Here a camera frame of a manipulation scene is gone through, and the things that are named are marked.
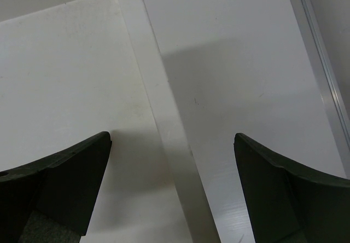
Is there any white drawer cabinet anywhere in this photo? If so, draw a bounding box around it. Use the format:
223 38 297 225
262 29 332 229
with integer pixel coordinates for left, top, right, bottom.
1 0 220 242

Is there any right side aluminium rail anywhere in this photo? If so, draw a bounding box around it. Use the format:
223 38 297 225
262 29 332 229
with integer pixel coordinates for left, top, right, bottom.
283 0 350 142

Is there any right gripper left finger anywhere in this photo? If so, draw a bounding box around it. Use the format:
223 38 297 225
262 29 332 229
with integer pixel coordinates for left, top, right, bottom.
1 131 112 242

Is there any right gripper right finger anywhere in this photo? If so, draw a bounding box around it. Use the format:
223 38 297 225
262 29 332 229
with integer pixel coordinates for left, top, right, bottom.
234 133 349 242

